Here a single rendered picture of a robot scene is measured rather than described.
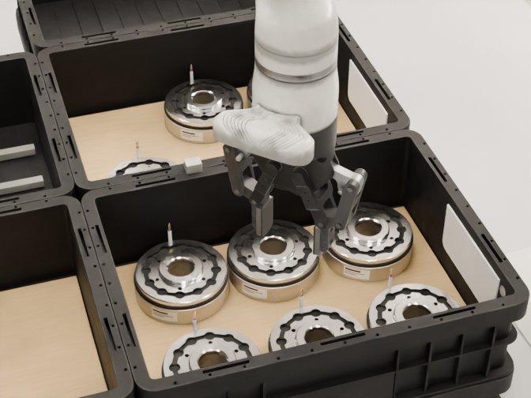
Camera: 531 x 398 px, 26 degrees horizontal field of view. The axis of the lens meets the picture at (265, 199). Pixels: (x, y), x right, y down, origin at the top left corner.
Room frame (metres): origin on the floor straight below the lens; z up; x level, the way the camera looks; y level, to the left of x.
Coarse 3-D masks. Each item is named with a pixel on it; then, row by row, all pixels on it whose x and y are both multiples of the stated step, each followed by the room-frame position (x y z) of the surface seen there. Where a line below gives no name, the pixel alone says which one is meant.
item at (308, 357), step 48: (336, 144) 1.05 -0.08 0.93; (384, 144) 1.06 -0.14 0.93; (96, 192) 0.96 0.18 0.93; (144, 192) 0.97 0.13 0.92; (96, 240) 0.88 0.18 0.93; (480, 240) 0.88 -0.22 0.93; (528, 288) 0.81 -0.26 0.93; (336, 336) 0.75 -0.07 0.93; (384, 336) 0.75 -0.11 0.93; (432, 336) 0.76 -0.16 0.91; (144, 384) 0.69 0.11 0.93; (192, 384) 0.69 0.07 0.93; (240, 384) 0.71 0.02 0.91
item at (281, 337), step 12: (288, 312) 0.85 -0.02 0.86; (300, 312) 0.85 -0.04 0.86; (312, 312) 0.85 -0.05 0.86; (324, 312) 0.85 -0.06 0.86; (336, 312) 0.85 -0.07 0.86; (276, 324) 0.83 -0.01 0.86; (288, 324) 0.83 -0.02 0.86; (300, 324) 0.83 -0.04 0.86; (336, 324) 0.83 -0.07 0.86; (348, 324) 0.83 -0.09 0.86; (360, 324) 0.83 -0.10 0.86; (276, 336) 0.81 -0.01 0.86; (288, 336) 0.81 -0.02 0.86; (276, 348) 0.80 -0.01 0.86
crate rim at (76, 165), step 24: (192, 24) 1.31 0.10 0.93; (216, 24) 1.31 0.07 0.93; (240, 24) 1.32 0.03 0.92; (48, 48) 1.25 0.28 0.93; (72, 48) 1.25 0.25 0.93; (96, 48) 1.26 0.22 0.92; (360, 48) 1.25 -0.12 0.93; (48, 72) 1.20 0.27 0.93; (384, 96) 1.14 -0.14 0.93; (408, 120) 1.09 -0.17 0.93; (72, 168) 1.00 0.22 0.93; (168, 168) 1.00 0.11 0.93
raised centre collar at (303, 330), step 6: (306, 324) 0.82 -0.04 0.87; (312, 324) 0.82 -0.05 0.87; (318, 324) 0.82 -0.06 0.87; (324, 324) 0.82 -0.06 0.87; (330, 324) 0.82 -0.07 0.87; (300, 330) 0.82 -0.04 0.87; (306, 330) 0.82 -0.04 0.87; (312, 330) 0.82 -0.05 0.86; (318, 330) 0.82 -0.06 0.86; (324, 330) 0.82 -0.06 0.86; (330, 330) 0.82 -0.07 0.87; (336, 330) 0.82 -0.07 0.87; (300, 336) 0.81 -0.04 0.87; (300, 342) 0.80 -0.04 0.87; (306, 342) 0.80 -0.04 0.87
